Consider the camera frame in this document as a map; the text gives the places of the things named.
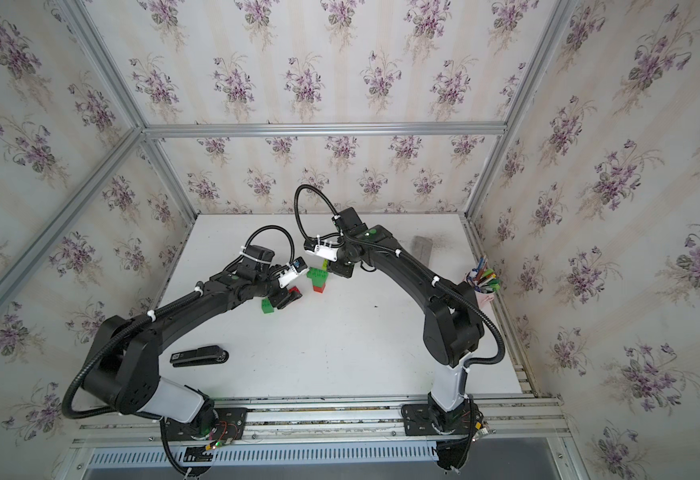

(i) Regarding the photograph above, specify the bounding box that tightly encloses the green long lego brick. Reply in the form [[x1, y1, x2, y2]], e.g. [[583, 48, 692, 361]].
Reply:
[[307, 267, 329, 287]]

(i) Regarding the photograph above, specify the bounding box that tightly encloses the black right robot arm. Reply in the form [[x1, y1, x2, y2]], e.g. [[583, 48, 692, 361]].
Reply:
[[328, 208, 506, 434]]

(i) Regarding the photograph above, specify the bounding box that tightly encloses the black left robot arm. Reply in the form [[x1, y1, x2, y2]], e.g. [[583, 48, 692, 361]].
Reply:
[[61, 245, 308, 428]]

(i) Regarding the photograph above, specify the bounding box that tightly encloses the green square lego brick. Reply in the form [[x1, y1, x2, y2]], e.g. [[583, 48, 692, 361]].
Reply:
[[261, 298, 275, 314]]

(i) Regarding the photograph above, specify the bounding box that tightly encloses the grey eraser block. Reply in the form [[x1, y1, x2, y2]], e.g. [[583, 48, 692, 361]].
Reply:
[[410, 235, 434, 267]]

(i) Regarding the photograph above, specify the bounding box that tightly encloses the coloured pens bundle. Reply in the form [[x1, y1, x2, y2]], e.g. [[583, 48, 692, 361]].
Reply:
[[465, 256, 501, 294]]

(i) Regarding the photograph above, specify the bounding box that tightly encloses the pink pen cup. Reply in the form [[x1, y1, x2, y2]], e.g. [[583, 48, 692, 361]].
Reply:
[[473, 285, 495, 310]]

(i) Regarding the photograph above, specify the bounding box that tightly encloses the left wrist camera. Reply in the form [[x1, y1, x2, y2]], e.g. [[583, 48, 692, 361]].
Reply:
[[277, 257, 309, 288]]

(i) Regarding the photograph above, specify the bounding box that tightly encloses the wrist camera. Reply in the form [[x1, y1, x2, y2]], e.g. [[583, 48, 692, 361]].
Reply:
[[303, 237, 340, 262], [277, 257, 309, 288]]

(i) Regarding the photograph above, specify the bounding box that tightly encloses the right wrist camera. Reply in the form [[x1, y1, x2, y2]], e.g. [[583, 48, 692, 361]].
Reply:
[[303, 237, 340, 262]]

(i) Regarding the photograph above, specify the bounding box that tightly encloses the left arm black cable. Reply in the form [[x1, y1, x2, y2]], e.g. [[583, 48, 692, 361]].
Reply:
[[241, 224, 297, 265]]

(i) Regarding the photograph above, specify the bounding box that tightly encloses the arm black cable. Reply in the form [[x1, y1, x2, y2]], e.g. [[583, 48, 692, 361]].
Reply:
[[293, 183, 342, 241], [241, 224, 297, 265]]

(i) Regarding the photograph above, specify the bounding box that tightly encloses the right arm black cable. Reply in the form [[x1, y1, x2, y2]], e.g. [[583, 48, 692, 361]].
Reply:
[[293, 183, 342, 241]]

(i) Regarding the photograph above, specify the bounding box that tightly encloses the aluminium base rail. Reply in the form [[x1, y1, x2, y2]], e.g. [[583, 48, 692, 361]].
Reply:
[[72, 395, 572, 447]]

